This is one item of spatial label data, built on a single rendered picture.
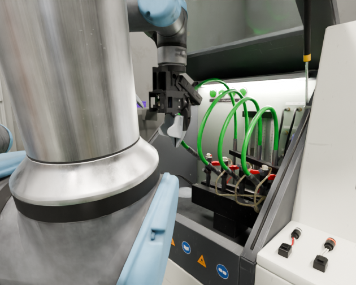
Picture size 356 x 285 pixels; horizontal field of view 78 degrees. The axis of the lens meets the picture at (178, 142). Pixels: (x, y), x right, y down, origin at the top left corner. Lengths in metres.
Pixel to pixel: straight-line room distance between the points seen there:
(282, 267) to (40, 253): 0.49
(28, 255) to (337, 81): 0.77
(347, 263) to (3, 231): 0.62
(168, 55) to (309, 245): 0.58
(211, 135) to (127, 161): 1.11
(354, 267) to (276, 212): 0.18
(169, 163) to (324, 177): 0.74
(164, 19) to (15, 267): 0.42
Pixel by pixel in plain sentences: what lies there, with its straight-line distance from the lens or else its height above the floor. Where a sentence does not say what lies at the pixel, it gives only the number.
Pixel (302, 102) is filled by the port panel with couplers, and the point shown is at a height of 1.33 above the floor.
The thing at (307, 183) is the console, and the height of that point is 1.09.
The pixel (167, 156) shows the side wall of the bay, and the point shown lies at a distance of 1.18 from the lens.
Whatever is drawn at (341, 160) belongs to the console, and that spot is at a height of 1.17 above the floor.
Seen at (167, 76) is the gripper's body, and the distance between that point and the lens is 0.56.
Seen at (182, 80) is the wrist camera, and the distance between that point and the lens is 0.59.
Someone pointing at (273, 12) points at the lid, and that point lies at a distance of 0.89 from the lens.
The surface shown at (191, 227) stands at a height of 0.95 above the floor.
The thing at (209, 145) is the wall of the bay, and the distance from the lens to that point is 1.28.
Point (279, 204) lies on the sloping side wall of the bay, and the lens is 0.66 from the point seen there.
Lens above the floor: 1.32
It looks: 10 degrees down
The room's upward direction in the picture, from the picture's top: straight up
